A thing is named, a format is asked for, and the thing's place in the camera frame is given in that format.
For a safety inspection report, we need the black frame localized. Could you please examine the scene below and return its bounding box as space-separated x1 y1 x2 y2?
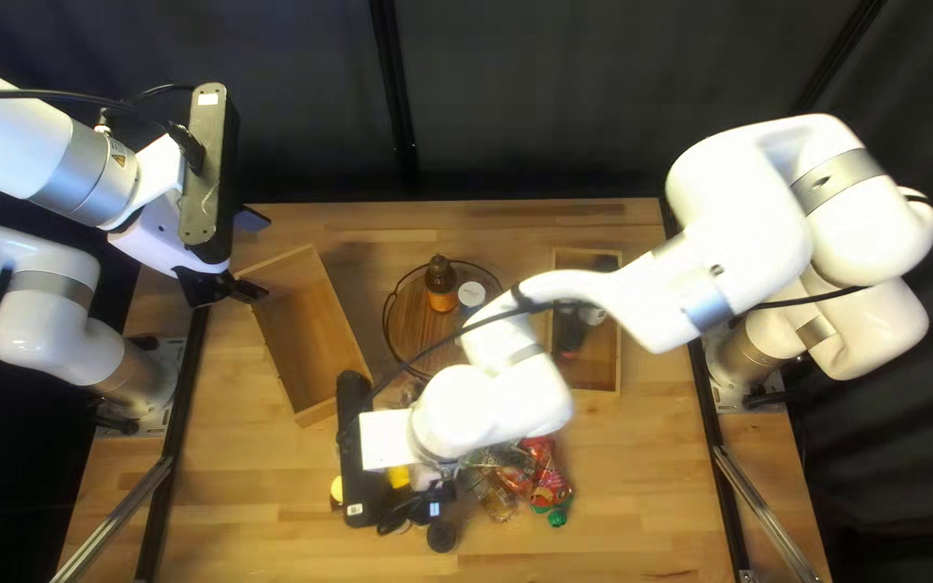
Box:
49 0 889 583

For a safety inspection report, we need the brown hot sauce bottle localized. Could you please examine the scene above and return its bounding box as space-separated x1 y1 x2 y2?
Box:
423 253 460 314

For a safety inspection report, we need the black cable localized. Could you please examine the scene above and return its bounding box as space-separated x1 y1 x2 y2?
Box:
0 83 207 173
363 283 558 404

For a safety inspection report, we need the tall dressing bottle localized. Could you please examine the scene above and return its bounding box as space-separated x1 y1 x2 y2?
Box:
456 279 488 318

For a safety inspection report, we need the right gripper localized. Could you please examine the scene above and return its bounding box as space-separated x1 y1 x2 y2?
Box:
359 408 421 472

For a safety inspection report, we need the yellow-brown baby food pouch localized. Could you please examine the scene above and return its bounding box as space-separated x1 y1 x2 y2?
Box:
466 465 521 524

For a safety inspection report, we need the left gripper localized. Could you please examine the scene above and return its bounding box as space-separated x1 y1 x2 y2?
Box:
107 132 272 309

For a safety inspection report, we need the yellow mustard bottle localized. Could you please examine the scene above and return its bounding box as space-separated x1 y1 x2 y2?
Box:
329 464 413 513

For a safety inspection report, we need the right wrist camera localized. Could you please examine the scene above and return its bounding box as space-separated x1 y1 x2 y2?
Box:
335 370 393 529

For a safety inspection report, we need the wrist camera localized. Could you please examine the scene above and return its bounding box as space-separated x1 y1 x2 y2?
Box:
335 370 393 529
178 81 241 266

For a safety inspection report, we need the red baby food pouch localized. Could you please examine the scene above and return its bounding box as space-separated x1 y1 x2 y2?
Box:
517 436 575 529

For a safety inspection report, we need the green veggie baby food pouch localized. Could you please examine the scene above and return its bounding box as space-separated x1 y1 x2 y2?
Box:
463 444 534 474

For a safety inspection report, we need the round black wire rack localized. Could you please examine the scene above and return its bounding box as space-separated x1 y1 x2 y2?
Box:
381 259 510 382

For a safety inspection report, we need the wooden box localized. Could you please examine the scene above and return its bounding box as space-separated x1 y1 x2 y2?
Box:
548 246 624 396
233 243 375 429

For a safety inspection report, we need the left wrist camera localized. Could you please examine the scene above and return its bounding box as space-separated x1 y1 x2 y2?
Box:
178 81 241 266

